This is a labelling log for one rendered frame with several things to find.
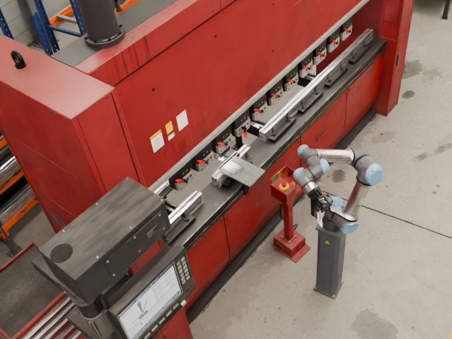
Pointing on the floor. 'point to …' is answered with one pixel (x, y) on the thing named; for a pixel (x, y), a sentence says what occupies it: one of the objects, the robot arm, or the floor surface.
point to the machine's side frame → (373, 15)
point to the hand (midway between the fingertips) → (333, 223)
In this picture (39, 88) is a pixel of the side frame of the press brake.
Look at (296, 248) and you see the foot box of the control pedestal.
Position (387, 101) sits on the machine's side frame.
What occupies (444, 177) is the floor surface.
